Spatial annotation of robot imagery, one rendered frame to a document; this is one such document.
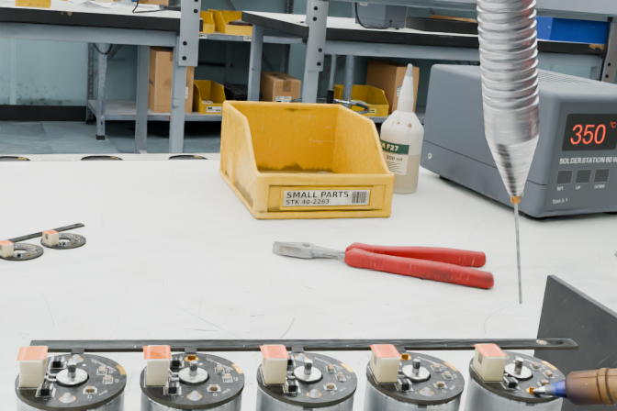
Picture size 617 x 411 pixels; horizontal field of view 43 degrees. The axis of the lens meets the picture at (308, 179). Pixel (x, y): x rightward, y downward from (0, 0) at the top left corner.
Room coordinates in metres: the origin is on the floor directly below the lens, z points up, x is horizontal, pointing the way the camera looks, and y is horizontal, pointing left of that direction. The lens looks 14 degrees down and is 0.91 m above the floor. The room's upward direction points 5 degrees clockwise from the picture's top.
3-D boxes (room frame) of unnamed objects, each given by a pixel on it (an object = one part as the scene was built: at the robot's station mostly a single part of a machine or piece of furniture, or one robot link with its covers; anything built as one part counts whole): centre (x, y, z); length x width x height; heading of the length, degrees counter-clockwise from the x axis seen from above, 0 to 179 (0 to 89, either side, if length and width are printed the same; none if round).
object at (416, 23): (3.10, -0.46, 0.77); 0.24 x 0.16 x 0.04; 113
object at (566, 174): (0.63, -0.18, 0.80); 0.15 x 0.12 x 0.10; 27
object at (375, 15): (2.97, -0.21, 0.80); 0.15 x 0.12 x 0.10; 43
